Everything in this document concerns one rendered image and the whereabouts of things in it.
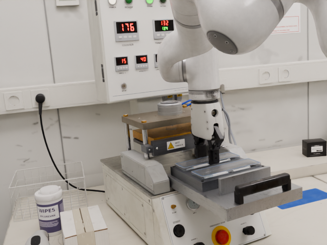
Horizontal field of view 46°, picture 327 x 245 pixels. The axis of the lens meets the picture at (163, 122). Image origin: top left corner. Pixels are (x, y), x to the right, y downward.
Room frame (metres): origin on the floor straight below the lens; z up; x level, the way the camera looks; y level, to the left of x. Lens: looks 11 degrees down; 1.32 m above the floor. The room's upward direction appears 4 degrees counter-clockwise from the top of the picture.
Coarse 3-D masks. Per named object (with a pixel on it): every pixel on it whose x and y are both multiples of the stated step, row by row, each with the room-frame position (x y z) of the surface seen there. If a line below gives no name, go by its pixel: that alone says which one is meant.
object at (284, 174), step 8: (272, 176) 0.85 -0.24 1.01; (280, 176) 0.85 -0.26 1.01; (288, 176) 0.85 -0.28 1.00; (240, 184) 0.81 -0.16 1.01; (248, 184) 0.81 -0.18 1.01; (256, 184) 0.81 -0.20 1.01; (264, 184) 0.82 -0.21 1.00; (272, 184) 0.83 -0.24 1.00; (280, 184) 0.84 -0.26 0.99; (288, 184) 0.85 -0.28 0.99; (240, 192) 0.80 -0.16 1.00; (248, 192) 0.80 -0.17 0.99; (256, 192) 0.82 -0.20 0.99; (240, 200) 0.79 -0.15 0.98
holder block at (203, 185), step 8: (232, 160) 1.04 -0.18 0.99; (176, 168) 1.01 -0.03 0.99; (200, 168) 1.00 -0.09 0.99; (256, 168) 0.96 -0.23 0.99; (176, 176) 1.00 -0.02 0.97; (184, 176) 0.96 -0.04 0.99; (192, 176) 0.93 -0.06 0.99; (192, 184) 0.93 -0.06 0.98; (200, 184) 0.89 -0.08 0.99; (208, 184) 0.89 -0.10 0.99; (216, 184) 0.90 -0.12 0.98
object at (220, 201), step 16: (224, 176) 0.87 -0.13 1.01; (240, 176) 0.88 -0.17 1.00; (256, 176) 0.90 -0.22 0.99; (192, 192) 0.91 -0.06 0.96; (208, 192) 0.88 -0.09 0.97; (224, 192) 0.86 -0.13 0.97; (272, 192) 0.85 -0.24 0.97; (288, 192) 0.85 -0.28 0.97; (208, 208) 0.84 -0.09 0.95; (224, 208) 0.78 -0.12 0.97; (240, 208) 0.79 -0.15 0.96; (256, 208) 0.81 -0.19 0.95
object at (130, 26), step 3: (120, 24) 1.30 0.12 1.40; (123, 24) 1.31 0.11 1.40; (126, 24) 1.31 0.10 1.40; (129, 24) 1.32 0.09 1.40; (132, 24) 1.32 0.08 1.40; (120, 27) 1.30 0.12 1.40; (123, 27) 1.31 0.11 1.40; (126, 27) 1.31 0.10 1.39; (129, 27) 1.32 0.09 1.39; (132, 27) 1.32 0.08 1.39; (120, 30) 1.30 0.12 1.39; (123, 30) 1.31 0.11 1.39; (126, 30) 1.31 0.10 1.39; (129, 30) 1.32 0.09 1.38; (132, 30) 1.32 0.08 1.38
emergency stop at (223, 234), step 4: (220, 232) 0.99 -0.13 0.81; (224, 232) 1.00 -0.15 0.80; (216, 236) 0.99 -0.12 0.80; (220, 236) 0.99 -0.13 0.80; (224, 236) 0.99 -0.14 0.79; (228, 236) 1.00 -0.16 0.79; (216, 240) 0.99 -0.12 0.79; (220, 240) 0.98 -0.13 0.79; (224, 240) 0.99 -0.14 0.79; (228, 240) 0.99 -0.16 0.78; (220, 244) 0.98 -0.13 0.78; (224, 244) 0.99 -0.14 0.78
